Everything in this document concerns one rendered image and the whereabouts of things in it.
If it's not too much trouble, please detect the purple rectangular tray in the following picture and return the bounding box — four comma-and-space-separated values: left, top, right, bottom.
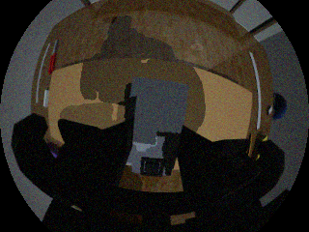
46, 143, 59, 158

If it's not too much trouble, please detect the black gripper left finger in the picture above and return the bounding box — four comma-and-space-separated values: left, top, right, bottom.
57, 117, 134, 187

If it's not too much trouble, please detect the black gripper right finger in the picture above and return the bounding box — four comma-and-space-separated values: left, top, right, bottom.
177, 125, 251, 190

